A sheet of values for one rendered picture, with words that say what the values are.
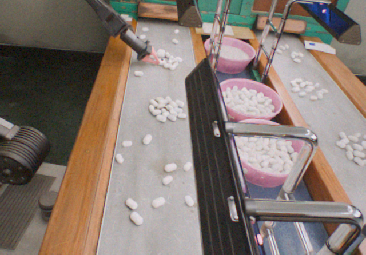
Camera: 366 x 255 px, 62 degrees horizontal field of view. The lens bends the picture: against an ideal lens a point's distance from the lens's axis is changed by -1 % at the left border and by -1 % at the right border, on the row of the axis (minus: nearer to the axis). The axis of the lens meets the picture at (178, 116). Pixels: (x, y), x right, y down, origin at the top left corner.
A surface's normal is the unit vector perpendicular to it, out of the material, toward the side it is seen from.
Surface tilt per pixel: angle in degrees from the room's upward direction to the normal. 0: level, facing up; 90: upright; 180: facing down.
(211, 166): 58
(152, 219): 0
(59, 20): 90
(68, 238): 0
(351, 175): 0
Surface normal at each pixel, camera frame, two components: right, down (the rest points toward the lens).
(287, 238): 0.12, -0.79
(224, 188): -0.77, -0.48
